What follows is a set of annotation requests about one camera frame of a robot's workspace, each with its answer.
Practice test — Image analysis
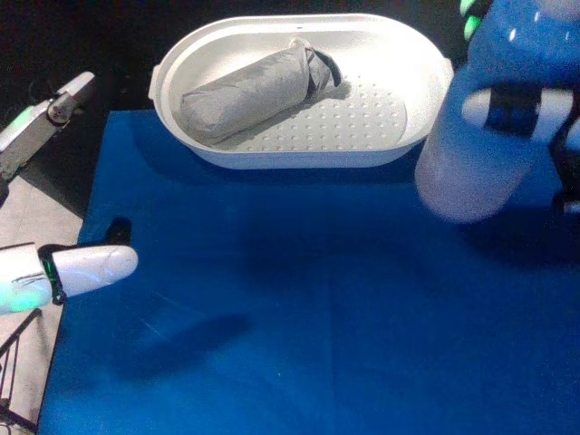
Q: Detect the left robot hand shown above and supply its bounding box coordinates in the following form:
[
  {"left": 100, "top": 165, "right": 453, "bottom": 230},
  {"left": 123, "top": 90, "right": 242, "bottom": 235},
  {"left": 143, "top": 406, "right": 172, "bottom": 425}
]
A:
[{"left": 0, "top": 71, "right": 97, "bottom": 183}]

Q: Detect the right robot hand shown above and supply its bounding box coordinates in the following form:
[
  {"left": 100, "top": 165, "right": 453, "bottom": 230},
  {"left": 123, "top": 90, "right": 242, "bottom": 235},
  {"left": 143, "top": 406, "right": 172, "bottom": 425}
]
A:
[{"left": 461, "top": 87, "right": 580, "bottom": 215}]

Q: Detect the blue water bottle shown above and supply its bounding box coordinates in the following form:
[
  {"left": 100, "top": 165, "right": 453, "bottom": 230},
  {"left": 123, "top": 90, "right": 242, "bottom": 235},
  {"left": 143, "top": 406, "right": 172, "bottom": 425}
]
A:
[{"left": 414, "top": 0, "right": 580, "bottom": 226}]

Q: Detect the grey umbrella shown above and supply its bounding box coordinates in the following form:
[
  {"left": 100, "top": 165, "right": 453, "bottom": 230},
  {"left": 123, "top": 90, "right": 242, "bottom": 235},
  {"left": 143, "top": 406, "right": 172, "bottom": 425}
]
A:
[{"left": 179, "top": 37, "right": 350, "bottom": 146}]

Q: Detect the small black patch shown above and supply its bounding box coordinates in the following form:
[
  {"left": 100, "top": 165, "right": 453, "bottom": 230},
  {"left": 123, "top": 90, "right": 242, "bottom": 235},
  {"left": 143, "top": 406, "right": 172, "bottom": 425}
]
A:
[{"left": 101, "top": 217, "right": 134, "bottom": 249}]

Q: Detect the white oval perforated basket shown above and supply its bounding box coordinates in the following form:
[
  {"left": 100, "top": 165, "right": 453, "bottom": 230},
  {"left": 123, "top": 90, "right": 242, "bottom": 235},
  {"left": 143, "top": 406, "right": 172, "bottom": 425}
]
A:
[{"left": 149, "top": 12, "right": 456, "bottom": 170}]

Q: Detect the black metal stand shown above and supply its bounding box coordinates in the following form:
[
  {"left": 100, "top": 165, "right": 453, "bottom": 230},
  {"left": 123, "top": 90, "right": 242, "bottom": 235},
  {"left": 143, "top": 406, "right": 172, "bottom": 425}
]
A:
[{"left": 0, "top": 307, "right": 44, "bottom": 432}]

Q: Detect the blue table cloth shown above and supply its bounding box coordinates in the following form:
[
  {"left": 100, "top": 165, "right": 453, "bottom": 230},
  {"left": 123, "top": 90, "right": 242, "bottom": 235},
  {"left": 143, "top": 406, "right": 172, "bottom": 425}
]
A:
[{"left": 38, "top": 108, "right": 580, "bottom": 435}]

